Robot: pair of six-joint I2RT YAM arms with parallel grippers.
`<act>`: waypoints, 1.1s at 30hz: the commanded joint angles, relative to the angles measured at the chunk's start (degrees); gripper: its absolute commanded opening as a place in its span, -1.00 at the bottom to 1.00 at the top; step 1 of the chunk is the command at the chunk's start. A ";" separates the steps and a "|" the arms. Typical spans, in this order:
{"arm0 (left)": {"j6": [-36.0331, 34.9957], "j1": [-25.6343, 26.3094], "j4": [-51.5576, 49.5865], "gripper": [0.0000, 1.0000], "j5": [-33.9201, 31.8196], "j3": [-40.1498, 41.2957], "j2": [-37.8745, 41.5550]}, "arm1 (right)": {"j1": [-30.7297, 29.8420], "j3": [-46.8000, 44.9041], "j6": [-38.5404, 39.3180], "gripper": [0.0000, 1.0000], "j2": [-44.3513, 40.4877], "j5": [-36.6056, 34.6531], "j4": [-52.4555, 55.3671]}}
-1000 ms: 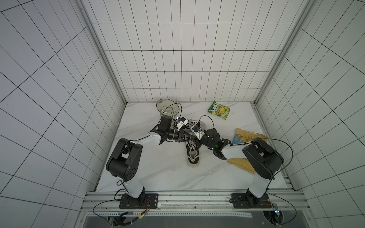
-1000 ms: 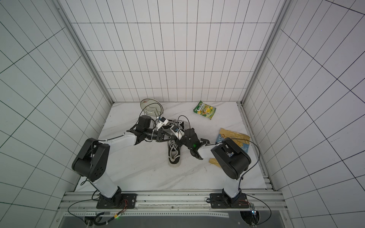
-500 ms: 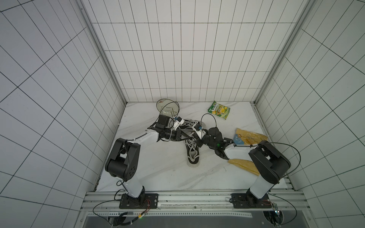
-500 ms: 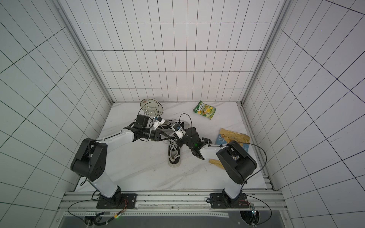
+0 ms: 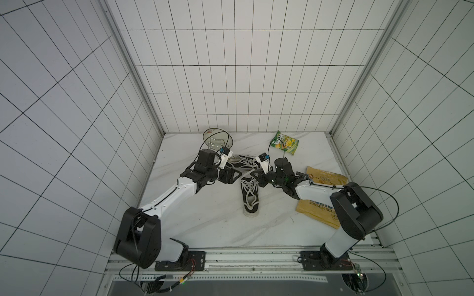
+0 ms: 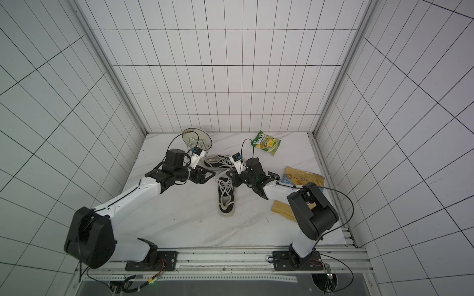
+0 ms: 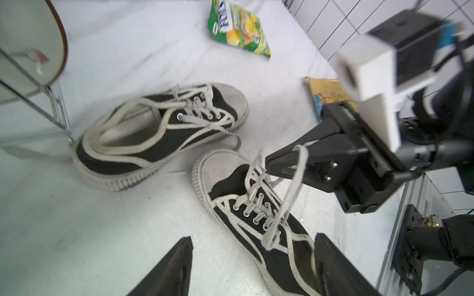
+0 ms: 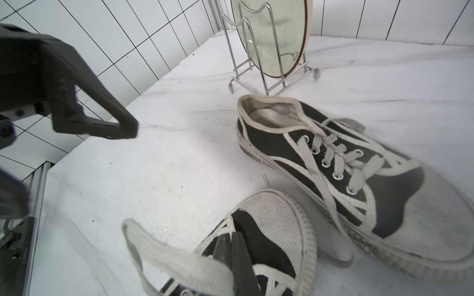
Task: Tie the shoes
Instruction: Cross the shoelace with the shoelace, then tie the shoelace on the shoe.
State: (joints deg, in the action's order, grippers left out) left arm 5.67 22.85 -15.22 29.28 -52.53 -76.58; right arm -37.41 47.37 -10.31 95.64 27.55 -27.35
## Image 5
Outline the black white sneaker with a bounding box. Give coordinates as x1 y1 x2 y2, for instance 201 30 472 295
225 155 260 172
240 175 259 218

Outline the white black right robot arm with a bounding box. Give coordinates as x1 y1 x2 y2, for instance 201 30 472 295
251 153 383 268

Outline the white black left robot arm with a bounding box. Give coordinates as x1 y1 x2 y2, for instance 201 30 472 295
113 147 241 269

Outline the green spring tea snack bag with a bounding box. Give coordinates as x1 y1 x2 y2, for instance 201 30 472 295
269 131 299 155

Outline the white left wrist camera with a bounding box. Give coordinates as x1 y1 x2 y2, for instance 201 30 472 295
218 146 233 169

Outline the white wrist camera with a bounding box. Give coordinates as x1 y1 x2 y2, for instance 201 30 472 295
256 152 270 175
218 146 233 169

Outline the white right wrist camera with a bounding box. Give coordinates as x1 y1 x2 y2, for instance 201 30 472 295
256 152 270 175

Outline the round mirror on wire stand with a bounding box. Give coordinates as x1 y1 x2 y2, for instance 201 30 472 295
202 128 234 151

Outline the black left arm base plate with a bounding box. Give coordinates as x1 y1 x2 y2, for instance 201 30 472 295
154 251 206 272

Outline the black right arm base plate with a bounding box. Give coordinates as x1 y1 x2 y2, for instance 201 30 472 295
297 251 353 271

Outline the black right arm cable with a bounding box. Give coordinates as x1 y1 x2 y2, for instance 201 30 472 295
344 184 401 293

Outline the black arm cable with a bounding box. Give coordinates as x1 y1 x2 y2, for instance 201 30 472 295
118 258 197 295
344 184 401 293

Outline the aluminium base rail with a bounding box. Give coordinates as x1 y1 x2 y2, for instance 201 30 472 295
106 245 402 279

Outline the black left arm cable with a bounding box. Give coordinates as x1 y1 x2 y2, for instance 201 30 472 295
118 258 197 295

